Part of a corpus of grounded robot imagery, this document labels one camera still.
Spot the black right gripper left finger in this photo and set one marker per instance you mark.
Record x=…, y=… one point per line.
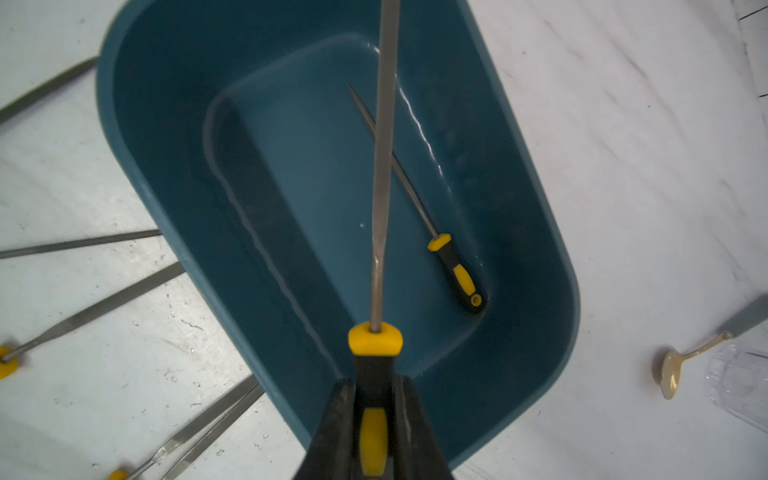
x=329, y=455

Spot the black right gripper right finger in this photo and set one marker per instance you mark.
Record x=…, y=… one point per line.
x=417, y=454

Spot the file tool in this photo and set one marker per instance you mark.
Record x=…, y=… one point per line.
x=47, y=88
x=212, y=423
x=10, y=357
x=376, y=344
x=466, y=290
x=81, y=243

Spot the teal plastic storage box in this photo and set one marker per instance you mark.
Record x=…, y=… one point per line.
x=235, y=122

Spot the clear glass cup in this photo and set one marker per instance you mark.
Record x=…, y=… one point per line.
x=738, y=384

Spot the gold spoon black handle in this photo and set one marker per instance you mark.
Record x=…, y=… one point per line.
x=670, y=367

